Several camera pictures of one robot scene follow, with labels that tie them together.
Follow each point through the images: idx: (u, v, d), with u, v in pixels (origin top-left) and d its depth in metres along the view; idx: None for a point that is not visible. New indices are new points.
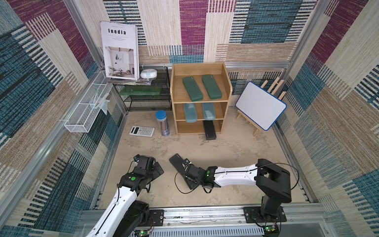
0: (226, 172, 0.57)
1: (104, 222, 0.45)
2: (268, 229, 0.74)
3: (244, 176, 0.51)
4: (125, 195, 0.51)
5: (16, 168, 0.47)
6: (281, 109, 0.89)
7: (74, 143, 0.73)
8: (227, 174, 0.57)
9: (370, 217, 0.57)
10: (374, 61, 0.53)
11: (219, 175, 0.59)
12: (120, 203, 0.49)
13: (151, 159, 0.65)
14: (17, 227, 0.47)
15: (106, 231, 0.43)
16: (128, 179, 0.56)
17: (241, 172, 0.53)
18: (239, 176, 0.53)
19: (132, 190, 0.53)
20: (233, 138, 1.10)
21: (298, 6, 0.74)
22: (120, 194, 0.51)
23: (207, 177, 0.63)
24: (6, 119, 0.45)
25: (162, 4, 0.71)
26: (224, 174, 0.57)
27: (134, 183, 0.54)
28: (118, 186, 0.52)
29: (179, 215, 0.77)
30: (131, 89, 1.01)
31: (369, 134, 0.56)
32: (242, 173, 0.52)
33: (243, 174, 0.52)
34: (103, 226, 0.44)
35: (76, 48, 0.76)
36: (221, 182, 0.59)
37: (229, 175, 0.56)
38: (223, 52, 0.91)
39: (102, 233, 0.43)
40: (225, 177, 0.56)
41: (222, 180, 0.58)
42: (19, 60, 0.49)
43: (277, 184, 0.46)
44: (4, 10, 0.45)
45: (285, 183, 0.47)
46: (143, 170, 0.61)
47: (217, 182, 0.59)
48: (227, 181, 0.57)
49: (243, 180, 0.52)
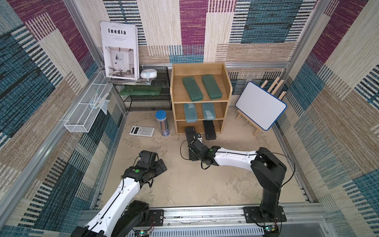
0: (227, 152, 0.62)
1: (108, 208, 0.46)
2: (268, 229, 0.74)
3: (242, 157, 0.55)
4: (129, 185, 0.53)
5: (16, 168, 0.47)
6: (280, 109, 0.89)
7: (74, 143, 0.73)
8: (227, 153, 0.61)
9: (370, 217, 0.57)
10: (374, 61, 0.53)
11: (219, 153, 0.64)
12: (124, 192, 0.51)
13: (155, 153, 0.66)
14: (17, 227, 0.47)
15: (111, 216, 0.44)
16: (131, 172, 0.58)
17: (241, 154, 0.56)
18: (238, 157, 0.56)
19: (136, 181, 0.54)
20: (233, 138, 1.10)
21: (298, 6, 0.74)
22: (124, 184, 0.53)
23: (208, 153, 0.68)
24: (6, 119, 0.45)
25: (162, 4, 0.71)
26: (224, 153, 0.62)
27: (137, 176, 0.56)
28: (123, 178, 0.55)
29: (179, 214, 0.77)
30: (131, 89, 1.01)
31: (369, 133, 0.56)
32: (240, 155, 0.56)
33: (242, 156, 0.55)
34: (108, 212, 0.45)
35: (76, 49, 0.76)
36: (218, 160, 0.63)
37: (228, 155, 0.60)
38: (223, 52, 0.91)
39: (107, 217, 0.44)
40: (224, 157, 0.61)
41: (221, 159, 0.62)
42: (19, 60, 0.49)
43: (270, 172, 0.49)
44: (4, 10, 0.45)
45: (280, 175, 0.50)
46: (146, 164, 0.63)
47: (217, 160, 0.64)
48: (226, 160, 0.61)
49: (240, 163, 0.56)
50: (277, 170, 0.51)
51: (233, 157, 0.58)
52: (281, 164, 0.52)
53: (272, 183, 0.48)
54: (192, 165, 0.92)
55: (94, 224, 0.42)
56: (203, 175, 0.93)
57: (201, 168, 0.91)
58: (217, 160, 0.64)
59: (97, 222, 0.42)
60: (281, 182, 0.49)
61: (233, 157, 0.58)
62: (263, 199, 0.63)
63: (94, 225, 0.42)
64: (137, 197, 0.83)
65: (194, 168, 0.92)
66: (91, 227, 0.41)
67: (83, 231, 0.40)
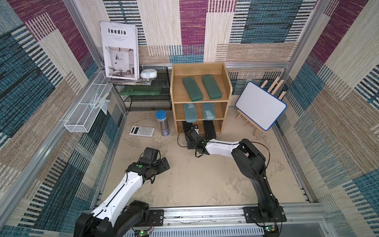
0: (215, 141, 0.70)
1: (113, 198, 0.47)
2: (268, 229, 0.74)
3: (226, 146, 0.63)
4: (132, 178, 0.54)
5: (16, 168, 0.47)
6: (280, 109, 0.89)
7: (74, 143, 0.73)
8: (215, 142, 0.69)
9: (370, 217, 0.57)
10: (374, 61, 0.53)
11: (210, 142, 0.72)
12: (128, 184, 0.52)
13: (156, 149, 0.69)
14: (17, 227, 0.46)
15: (115, 205, 0.45)
16: (134, 167, 0.59)
17: (226, 144, 0.64)
18: (223, 146, 0.64)
19: (139, 175, 0.56)
20: (233, 138, 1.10)
21: (298, 6, 0.74)
22: (128, 177, 0.55)
23: (202, 143, 0.75)
24: (6, 119, 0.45)
25: (162, 4, 0.71)
26: (213, 142, 0.70)
27: (141, 171, 0.58)
28: (127, 172, 0.57)
29: (179, 214, 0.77)
30: (131, 89, 1.01)
31: (369, 133, 0.56)
32: (225, 144, 0.64)
33: (227, 145, 0.63)
34: (112, 201, 0.46)
35: (76, 49, 0.76)
36: (209, 149, 0.71)
37: (216, 144, 0.68)
38: (223, 52, 0.91)
39: (112, 206, 0.45)
40: (212, 146, 0.69)
41: (211, 148, 0.70)
42: (19, 60, 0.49)
43: (247, 159, 0.56)
44: (4, 10, 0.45)
45: (257, 163, 0.56)
46: (149, 160, 0.65)
47: (207, 149, 0.72)
48: (215, 149, 0.68)
49: (225, 151, 0.63)
50: (257, 159, 0.57)
51: (220, 146, 0.65)
52: (260, 153, 0.58)
53: (249, 170, 0.55)
54: (192, 165, 0.92)
55: (99, 212, 0.43)
56: (203, 175, 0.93)
57: (202, 168, 0.91)
58: (207, 149, 0.72)
59: (101, 210, 0.43)
60: (257, 170, 0.56)
61: (220, 146, 0.65)
62: (257, 194, 0.66)
63: (99, 213, 0.43)
64: (137, 197, 0.83)
65: (194, 167, 0.93)
66: (96, 215, 0.42)
67: (88, 217, 0.41)
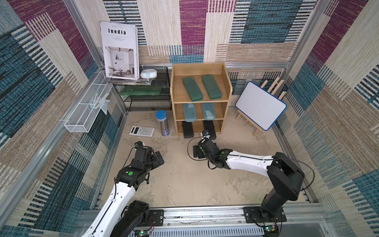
0: (240, 155, 0.59)
1: (100, 220, 0.43)
2: (268, 229, 0.74)
3: (256, 163, 0.52)
4: (122, 191, 0.49)
5: (16, 168, 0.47)
6: (280, 110, 0.89)
7: (74, 143, 0.73)
8: (240, 157, 0.58)
9: (370, 217, 0.57)
10: (374, 61, 0.53)
11: (232, 157, 0.61)
12: (117, 200, 0.47)
13: (147, 148, 0.60)
14: (17, 227, 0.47)
15: (103, 229, 0.42)
16: (125, 174, 0.53)
17: (255, 159, 0.54)
18: (252, 162, 0.54)
19: (130, 185, 0.51)
20: (233, 138, 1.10)
21: (298, 6, 0.74)
22: (117, 190, 0.49)
23: (220, 156, 0.65)
24: (6, 119, 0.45)
25: (162, 4, 0.71)
26: (237, 157, 0.59)
27: (132, 178, 0.52)
28: (116, 181, 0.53)
29: (179, 214, 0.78)
30: (131, 89, 1.01)
31: (369, 133, 0.56)
32: (255, 160, 0.53)
33: (256, 161, 0.53)
34: (100, 225, 0.42)
35: (76, 49, 0.76)
36: (232, 165, 0.62)
37: (241, 159, 0.58)
38: (223, 52, 0.91)
39: (99, 232, 0.41)
40: (237, 161, 0.59)
41: (234, 163, 0.60)
42: (19, 60, 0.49)
43: (287, 178, 0.47)
44: (4, 10, 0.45)
45: (297, 182, 0.47)
46: (140, 163, 0.58)
47: (229, 164, 0.62)
48: (240, 165, 0.59)
49: (254, 168, 0.54)
50: (295, 177, 0.48)
51: (246, 162, 0.55)
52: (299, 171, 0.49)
53: (289, 190, 0.46)
54: (192, 165, 0.92)
55: None
56: (204, 175, 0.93)
57: (202, 168, 0.91)
58: (230, 164, 0.62)
59: None
60: (298, 190, 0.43)
61: (246, 161, 0.55)
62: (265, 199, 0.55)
63: None
64: (137, 197, 0.83)
65: (194, 167, 0.93)
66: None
67: None
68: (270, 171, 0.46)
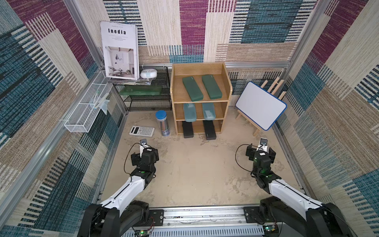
0: (286, 185, 0.57)
1: (120, 193, 0.51)
2: (268, 229, 0.74)
3: (300, 200, 0.49)
4: (136, 179, 0.59)
5: (16, 168, 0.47)
6: (280, 109, 0.89)
7: (74, 143, 0.73)
8: (285, 187, 0.56)
9: (370, 217, 0.57)
10: (374, 61, 0.53)
11: (277, 183, 0.59)
12: (133, 184, 0.56)
13: (157, 149, 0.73)
14: (17, 227, 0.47)
15: (122, 198, 0.49)
16: (137, 172, 0.64)
17: (299, 196, 0.51)
18: (296, 198, 0.51)
19: (142, 178, 0.61)
20: (233, 138, 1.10)
21: (298, 6, 0.74)
22: (132, 179, 0.58)
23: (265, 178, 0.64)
24: (6, 119, 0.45)
25: (162, 4, 0.71)
26: (282, 185, 0.58)
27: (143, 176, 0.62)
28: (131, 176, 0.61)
29: (179, 214, 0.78)
30: (131, 89, 1.01)
31: (369, 133, 0.56)
32: (299, 197, 0.51)
33: (301, 198, 0.50)
34: (120, 195, 0.50)
35: (76, 49, 0.76)
36: (274, 191, 0.60)
37: (285, 188, 0.56)
38: (223, 52, 0.91)
39: (119, 199, 0.48)
40: (279, 189, 0.58)
41: (277, 191, 0.59)
42: (19, 60, 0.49)
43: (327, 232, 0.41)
44: (4, 10, 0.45)
45: None
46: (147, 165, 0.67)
47: (270, 187, 0.62)
48: (280, 195, 0.58)
49: (295, 204, 0.51)
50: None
51: (289, 193, 0.53)
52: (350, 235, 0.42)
53: None
54: (192, 165, 0.92)
55: (107, 203, 0.46)
56: (204, 175, 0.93)
57: (202, 168, 0.91)
58: (271, 189, 0.61)
59: (110, 201, 0.47)
60: None
61: (289, 194, 0.53)
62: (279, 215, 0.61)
63: (107, 203, 0.46)
64: (137, 197, 0.83)
65: (194, 167, 0.93)
66: (105, 205, 0.45)
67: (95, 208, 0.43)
68: (311, 214, 0.43)
